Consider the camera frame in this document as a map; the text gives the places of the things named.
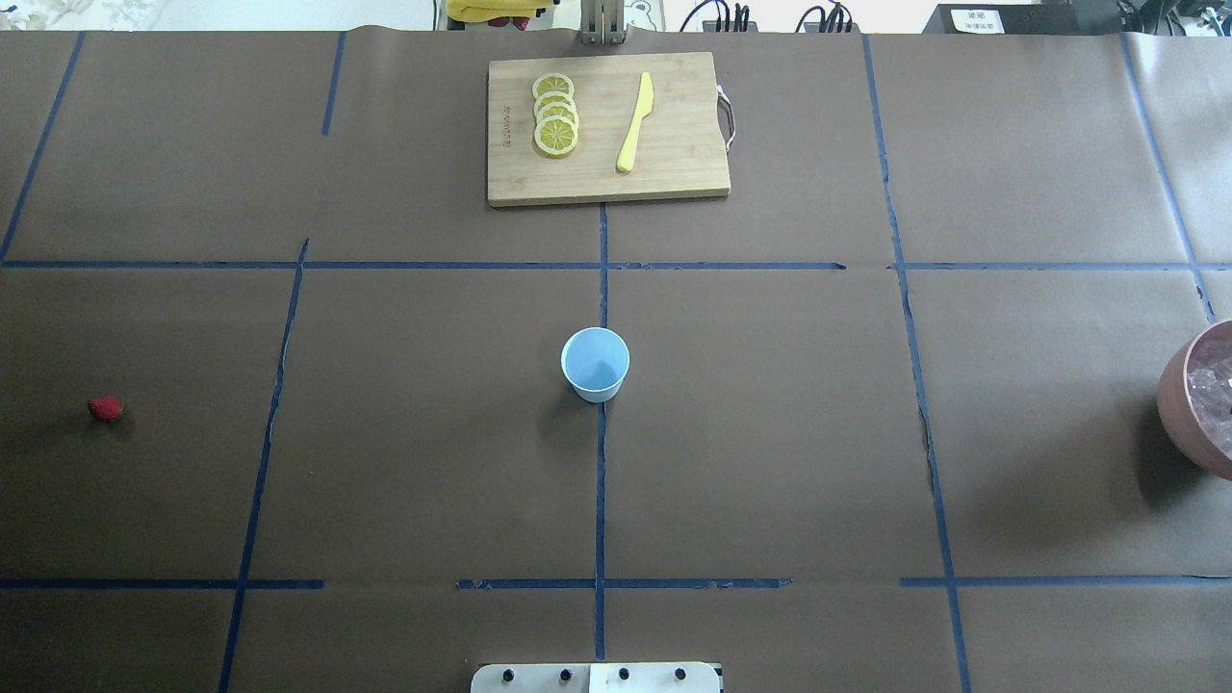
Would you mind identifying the light blue paper cup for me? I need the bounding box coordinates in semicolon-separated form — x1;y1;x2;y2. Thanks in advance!
561;327;630;404

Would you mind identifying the pink bowl of ice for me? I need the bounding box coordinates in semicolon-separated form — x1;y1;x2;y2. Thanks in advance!
1156;321;1231;478

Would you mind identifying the yellow plastic knife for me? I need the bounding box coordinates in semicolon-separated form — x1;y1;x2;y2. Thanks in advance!
615;72;655;174

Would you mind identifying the bamboo cutting board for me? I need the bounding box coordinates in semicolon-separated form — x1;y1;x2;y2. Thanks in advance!
487;52;732;208

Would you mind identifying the black power strip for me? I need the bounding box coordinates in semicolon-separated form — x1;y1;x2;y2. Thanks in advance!
679;1;758;35

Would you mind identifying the yellow cloth bag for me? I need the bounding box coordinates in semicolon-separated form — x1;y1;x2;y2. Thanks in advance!
445;1;561;31

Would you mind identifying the red strawberry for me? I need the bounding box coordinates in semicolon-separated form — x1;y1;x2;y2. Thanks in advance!
87;396;124;424

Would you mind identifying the aluminium frame post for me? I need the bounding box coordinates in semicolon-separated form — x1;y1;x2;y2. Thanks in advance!
579;0;628;44

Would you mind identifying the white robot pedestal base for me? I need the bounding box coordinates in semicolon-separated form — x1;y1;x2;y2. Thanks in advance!
469;661;724;692

